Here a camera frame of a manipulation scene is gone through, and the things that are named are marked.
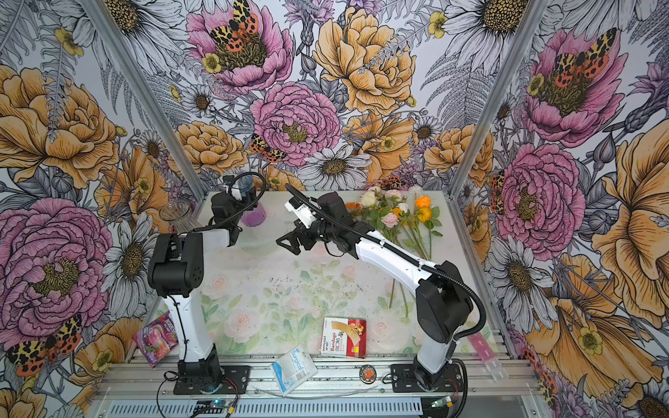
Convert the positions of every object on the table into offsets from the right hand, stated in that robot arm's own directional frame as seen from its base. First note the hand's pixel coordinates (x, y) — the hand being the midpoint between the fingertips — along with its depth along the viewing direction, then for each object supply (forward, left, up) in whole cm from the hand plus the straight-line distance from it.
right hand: (290, 238), depth 78 cm
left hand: (+29, +21, -8) cm, 36 cm away
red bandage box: (-22, -15, -20) cm, 34 cm away
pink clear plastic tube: (-30, -57, -23) cm, 69 cm away
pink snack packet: (-21, +41, -20) cm, 50 cm away
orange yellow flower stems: (+23, -50, -20) cm, 59 cm away
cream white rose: (+29, -27, -14) cm, 42 cm away
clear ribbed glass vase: (+15, +40, -4) cm, 43 cm away
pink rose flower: (+36, -39, -18) cm, 56 cm away
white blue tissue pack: (-30, 0, -23) cm, 38 cm away
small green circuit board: (-37, +19, -23) cm, 48 cm away
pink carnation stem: (+18, -34, -15) cm, 41 cm away
